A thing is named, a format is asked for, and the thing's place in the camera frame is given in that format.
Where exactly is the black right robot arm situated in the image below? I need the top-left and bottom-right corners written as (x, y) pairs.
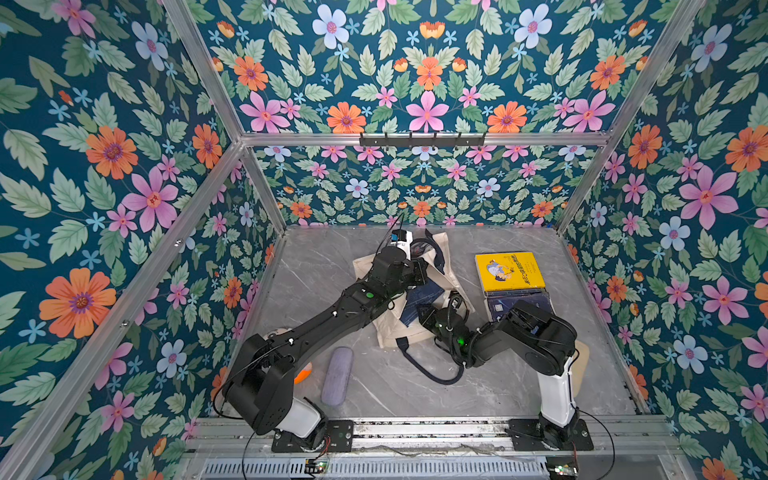
top-left (398, 293), bottom-right (580, 449)

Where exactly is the yellow spine book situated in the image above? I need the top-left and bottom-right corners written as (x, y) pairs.
top-left (475, 252), bottom-right (546, 294)

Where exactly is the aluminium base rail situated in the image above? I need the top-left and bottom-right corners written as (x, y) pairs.
top-left (176, 415), bottom-right (696, 479)

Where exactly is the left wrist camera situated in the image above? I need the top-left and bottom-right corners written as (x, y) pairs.
top-left (389, 228), bottom-right (414, 260)

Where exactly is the cream canvas tote bag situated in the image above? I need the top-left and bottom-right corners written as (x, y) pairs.
top-left (349, 231), bottom-right (474, 377)

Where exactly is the purple pouch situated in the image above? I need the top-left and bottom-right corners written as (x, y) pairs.
top-left (321, 347), bottom-right (354, 407)

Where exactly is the beige pouch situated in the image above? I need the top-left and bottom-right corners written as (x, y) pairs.
top-left (570, 340), bottom-right (590, 398)

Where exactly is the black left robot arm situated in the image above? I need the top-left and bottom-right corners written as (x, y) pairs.
top-left (221, 246), bottom-right (428, 438)

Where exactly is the plush doll toy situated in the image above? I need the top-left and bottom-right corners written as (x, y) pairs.
top-left (294, 363), bottom-right (313, 385)

